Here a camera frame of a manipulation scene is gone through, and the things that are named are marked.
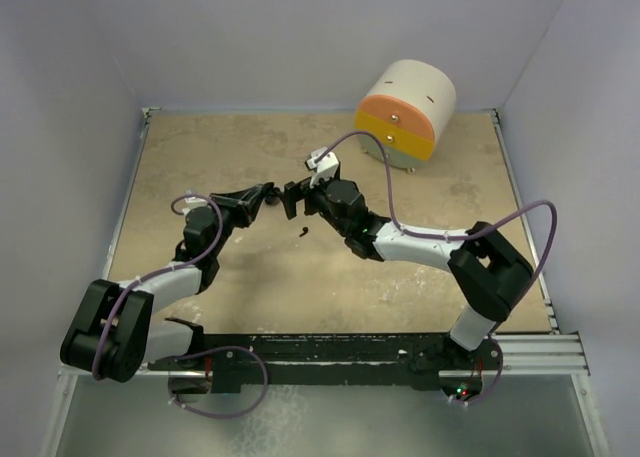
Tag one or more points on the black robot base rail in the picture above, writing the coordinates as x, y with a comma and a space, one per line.
420, 361

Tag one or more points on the cylindrical three-drawer storage box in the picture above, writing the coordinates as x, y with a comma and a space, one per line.
408, 109

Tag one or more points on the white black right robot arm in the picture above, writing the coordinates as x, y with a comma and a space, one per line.
490, 272

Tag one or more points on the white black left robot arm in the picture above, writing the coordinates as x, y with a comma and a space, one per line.
109, 333

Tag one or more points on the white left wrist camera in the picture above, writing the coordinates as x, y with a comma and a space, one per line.
191, 201

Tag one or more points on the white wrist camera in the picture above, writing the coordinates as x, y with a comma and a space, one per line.
191, 201
323, 166

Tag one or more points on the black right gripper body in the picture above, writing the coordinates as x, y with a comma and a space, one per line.
316, 201

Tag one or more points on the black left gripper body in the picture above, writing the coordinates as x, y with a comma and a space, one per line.
233, 214

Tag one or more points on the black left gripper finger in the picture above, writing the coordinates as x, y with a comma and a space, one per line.
256, 190
251, 208

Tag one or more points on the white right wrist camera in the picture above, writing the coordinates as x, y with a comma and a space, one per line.
323, 166

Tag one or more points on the aluminium table frame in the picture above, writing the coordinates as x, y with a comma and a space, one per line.
222, 328

